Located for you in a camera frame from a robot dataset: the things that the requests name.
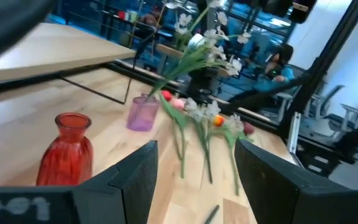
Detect dark red artificial tulip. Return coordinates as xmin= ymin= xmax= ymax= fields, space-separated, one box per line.
xmin=230 ymin=121 xmax=257 ymax=175

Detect grey metal frame bracket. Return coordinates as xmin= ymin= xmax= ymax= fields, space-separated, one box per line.
xmin=287 ymin=111 xmax=301 ymax=156

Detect red glass vase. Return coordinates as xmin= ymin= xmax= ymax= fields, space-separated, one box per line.
xmin=35 ymin=111 xmax=94 ymax=187

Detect purple ribbed glass vase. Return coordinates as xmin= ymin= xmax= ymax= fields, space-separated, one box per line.
xmin=126 ymin=93 xmax=161 ymax=132

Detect wooden shelf with black legs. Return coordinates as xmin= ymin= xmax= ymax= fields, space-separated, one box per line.
xmin=0 ymin=22 xmax=137 ymax=106

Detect orange yellow artificial tulip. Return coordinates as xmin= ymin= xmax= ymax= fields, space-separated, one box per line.
xmin=213 ymin=114 xmax=241 ymax=197

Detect grey office chair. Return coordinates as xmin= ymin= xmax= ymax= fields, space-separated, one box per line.
xmin=320 ymin=84 xmax=358 ymax=133

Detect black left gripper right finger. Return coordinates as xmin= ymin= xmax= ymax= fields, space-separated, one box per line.
xmin=234 ymin=139 xmax=357 ymax=224

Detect person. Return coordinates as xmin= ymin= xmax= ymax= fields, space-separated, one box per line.
xmin=253 ymin=44 xmax=295 ymax=94

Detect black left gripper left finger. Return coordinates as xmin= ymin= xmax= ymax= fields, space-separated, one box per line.
xmin=73 ymin=139 xmax=160 ymax=224

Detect flowers pile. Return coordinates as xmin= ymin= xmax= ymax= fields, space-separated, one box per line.
xmin=149 ymin=0 xmax=253 ymax=97

